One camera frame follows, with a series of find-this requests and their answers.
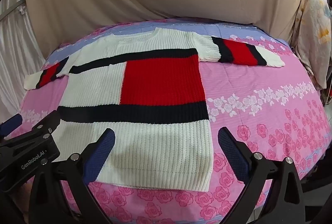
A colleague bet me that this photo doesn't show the white satin curtain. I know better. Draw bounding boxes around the white satin curtain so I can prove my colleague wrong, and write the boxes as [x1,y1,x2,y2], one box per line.
[0,0,46,116]

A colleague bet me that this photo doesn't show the floral hanging cloth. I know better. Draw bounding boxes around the floral hanging cloth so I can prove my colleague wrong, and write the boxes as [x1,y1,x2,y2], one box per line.
[296,0,332,90]

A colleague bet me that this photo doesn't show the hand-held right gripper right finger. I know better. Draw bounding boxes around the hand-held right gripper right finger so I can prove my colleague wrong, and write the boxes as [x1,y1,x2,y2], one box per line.
[218,127,312,224]

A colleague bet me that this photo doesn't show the white red black knit sweater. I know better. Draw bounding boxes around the white red black knit sweater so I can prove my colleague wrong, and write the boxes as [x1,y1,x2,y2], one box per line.
[24,28,286,192]

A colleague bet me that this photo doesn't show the pink floral bed sheet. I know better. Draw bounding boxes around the pink floral bed sheet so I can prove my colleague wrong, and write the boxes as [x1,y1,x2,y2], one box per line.
[5,18,330,224]

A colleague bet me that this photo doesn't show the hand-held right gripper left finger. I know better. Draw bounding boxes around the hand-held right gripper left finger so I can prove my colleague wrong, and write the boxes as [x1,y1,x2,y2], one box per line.
[30,128,116,224]

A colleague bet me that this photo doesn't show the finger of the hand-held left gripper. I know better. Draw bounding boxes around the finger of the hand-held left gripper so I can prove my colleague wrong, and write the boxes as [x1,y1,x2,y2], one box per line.
[26,110,62,137]
[0,113,23,138]

